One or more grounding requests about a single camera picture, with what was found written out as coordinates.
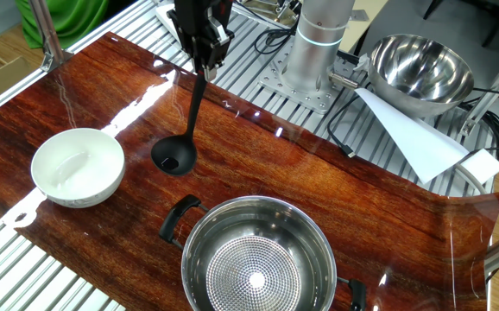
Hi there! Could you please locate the white folded paper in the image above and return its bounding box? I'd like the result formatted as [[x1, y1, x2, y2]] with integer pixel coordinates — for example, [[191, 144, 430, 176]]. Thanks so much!
[[355, 87, 499, 185]]

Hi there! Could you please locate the aluminium frame post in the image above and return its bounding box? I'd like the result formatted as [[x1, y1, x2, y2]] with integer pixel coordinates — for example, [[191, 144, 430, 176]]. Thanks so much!
[[458, 42, 499, 137], [28, 0, 73, 73]]

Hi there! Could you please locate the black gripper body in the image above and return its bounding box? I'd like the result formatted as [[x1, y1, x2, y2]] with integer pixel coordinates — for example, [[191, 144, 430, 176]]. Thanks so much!
[[174, 0, 234, 43]]

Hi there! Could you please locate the black plastic ladle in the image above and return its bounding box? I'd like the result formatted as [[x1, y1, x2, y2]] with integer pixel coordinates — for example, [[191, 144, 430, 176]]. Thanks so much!
[[150, 71, 210, 176]]

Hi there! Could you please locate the black usb cable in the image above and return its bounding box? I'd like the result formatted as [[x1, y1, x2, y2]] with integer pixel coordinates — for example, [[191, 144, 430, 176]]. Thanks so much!
[[326, 92, 363, 159]]

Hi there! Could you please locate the black chair base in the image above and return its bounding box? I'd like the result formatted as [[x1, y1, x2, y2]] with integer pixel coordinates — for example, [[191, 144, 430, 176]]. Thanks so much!
[[421, 0, 499, 48]]

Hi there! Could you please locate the silver cable connector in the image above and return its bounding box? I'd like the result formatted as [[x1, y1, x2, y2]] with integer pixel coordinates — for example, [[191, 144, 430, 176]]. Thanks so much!
[[329, 71, 361, 91]]

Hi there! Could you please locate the black cable bundle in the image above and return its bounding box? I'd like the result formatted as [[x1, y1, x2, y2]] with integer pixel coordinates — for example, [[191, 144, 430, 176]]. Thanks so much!
[[460, 86, 499, 152]]

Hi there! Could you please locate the beige flat board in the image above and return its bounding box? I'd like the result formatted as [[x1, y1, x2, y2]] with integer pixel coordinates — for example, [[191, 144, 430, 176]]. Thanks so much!
[[339, 0, 389, 53]]

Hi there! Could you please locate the green cloth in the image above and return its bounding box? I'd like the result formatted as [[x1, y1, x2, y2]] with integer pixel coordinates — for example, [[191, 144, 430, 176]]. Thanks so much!
[[15, 0, 111, 49]]

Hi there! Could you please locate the steel pot with black handles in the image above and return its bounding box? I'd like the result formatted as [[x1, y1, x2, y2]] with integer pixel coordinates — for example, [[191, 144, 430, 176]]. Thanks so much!
[[158, 194, 368, 311]]

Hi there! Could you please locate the white ceramic bowl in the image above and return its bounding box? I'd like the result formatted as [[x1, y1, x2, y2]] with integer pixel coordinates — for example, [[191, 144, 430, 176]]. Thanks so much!
[[30, 127, 127, 209]]

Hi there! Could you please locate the white power strip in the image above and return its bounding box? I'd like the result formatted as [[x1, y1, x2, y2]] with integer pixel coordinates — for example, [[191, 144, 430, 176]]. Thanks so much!
[[154, 2, 182, 42]]

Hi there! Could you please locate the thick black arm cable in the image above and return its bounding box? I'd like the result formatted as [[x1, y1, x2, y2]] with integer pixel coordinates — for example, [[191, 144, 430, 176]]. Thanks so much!
[[253, 23, 299, 55]]

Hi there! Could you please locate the white hose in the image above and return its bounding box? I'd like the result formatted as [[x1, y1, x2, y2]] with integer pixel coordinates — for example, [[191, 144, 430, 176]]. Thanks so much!
[[454, 162, 489, 196]]

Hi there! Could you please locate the steel mixing bowl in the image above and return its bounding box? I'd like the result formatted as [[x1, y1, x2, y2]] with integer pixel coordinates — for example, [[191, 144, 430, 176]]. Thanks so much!
[[366, 33, 476, 118]]

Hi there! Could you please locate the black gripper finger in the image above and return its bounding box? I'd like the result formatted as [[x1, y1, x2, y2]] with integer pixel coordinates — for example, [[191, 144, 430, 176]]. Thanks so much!
[[203, 19, 237, 83], [166, 8, 203, 73]]

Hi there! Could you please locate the wood grain table mat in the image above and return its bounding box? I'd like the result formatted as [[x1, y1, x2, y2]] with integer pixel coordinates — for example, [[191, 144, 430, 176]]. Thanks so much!
[[0, 30, 499, 311]]

